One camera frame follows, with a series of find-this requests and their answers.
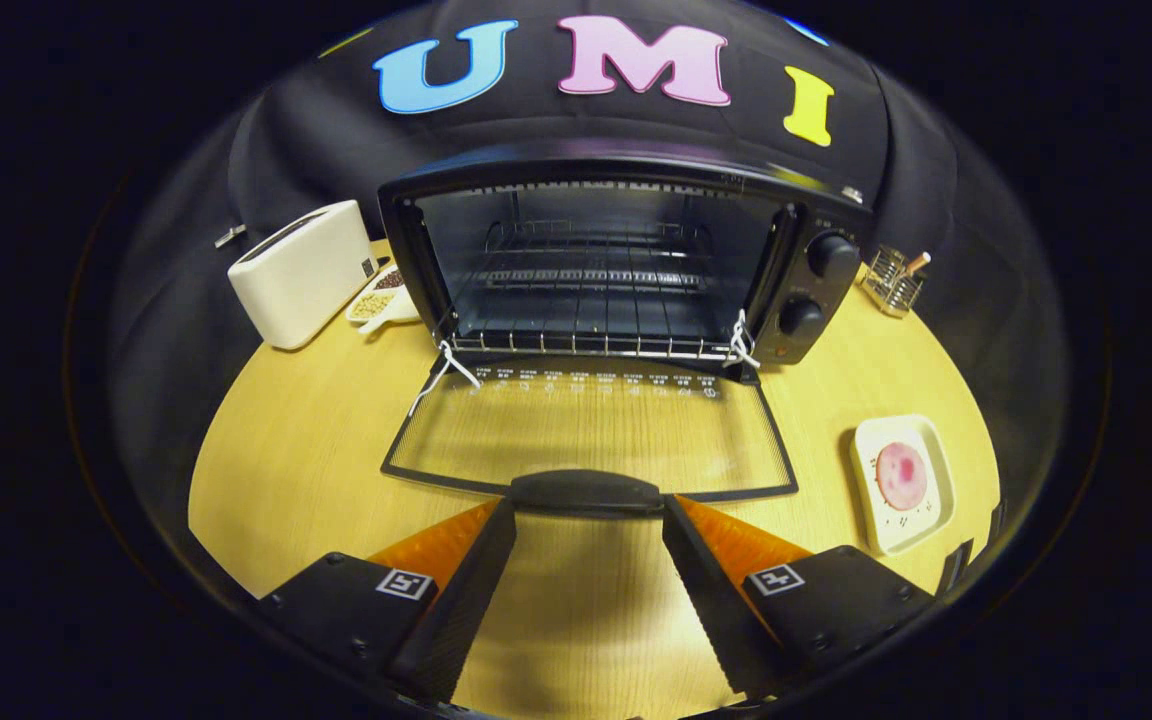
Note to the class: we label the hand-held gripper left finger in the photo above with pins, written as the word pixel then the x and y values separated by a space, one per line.
pixel 466 600

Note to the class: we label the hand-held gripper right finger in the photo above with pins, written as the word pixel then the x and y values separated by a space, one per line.
pixel 711 600

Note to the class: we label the cream square plate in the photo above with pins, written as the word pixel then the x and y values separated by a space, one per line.
pixel 921 520

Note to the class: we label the pink ham slice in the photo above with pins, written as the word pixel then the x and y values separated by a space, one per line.
pixel 901 477

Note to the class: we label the black toaster oven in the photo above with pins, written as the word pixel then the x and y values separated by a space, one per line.
pixel 826 295

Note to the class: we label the white toaster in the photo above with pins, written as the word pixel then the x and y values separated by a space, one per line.
pixel 301 275

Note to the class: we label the white dish with seeds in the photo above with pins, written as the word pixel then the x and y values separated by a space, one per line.
pixel 376 305

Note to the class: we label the silver metal clip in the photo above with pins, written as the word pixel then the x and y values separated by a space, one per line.
pixel 229 236

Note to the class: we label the black backdrop cloth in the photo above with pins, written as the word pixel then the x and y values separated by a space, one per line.
pixel 316 140

